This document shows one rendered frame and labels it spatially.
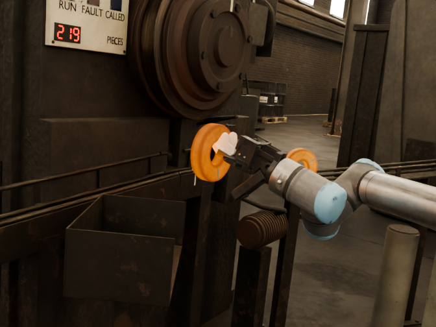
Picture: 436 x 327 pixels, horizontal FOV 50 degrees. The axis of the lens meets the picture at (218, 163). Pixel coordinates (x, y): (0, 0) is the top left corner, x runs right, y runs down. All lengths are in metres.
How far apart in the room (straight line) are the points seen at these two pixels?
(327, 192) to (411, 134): 2.99
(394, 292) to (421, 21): 2.58
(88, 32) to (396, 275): 1.39
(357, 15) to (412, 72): 6.49
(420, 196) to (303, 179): 0.24
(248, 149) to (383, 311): 1.07
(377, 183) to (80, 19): 0.86
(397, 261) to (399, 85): 2.34
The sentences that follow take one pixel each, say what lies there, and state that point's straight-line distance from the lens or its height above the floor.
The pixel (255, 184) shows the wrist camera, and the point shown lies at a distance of 1.15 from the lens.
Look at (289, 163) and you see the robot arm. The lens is 1.10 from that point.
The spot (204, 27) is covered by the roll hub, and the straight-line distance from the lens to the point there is 1.37.
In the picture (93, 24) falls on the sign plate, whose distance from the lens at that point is 1.37.
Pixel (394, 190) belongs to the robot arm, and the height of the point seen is 0.82.
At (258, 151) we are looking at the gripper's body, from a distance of 1.14.
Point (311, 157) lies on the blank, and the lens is 1.85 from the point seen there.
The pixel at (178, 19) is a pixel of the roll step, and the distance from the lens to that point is 1.38.
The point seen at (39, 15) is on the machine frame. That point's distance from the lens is 1.31.
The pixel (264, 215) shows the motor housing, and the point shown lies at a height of 0.53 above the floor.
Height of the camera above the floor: 1.02
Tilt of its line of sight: 10 degrees down
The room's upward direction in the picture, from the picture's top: 6 degrees clockwise
